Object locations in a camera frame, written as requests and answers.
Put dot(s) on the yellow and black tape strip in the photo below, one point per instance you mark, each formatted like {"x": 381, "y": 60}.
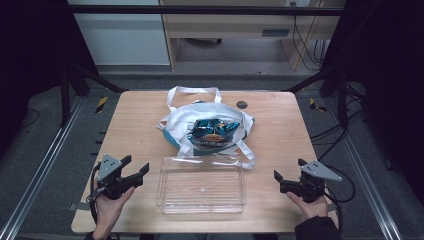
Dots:
{"x": 102, "y": 104}
{"x": 315, "y": 105}

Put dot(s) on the silver floor rail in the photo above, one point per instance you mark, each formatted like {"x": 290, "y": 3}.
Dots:
{"x": 366, "y": 180}
{"x": 40, "y": 170}

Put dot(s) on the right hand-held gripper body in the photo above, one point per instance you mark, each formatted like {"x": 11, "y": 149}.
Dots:
{"x": 310, "y": 185}

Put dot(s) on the person's left hand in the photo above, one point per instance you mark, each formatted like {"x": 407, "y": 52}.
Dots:
{"x": 110, "y": 208}

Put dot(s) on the person's right hand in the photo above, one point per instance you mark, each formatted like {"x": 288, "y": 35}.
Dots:
{"x": 311, "y": 208}

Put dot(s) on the black horizontal frame bar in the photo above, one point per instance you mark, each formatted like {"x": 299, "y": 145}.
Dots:
{"x": 200, "y": 10}

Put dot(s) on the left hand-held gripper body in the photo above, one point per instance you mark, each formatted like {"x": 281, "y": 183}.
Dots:
{"x": 111, "y": 180}

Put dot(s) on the white cabinet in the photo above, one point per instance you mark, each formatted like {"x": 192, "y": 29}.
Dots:
{"x": 123, "y": 36}

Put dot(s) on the grey tape strip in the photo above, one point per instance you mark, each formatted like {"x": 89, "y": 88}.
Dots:
{"x": 78, "y": 206}

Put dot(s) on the black metal stand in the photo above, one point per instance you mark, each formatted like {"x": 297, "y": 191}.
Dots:
{"x": 342, "y": 100}
{"x": 65, "y": 96}

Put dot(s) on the clear plastic container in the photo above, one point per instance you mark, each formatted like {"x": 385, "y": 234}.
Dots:
{"x": 201, "y": 186}

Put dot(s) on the shiny blue snack packet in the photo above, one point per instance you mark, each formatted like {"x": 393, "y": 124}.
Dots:
{"x": 213, "y": 133}

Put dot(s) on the black round table grommet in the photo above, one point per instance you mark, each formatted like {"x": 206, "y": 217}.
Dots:
{"x": 242, "y": 104}

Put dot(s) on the white and teal tote bag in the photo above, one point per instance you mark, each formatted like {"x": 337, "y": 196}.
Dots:
{"x": 180, "y": 123}

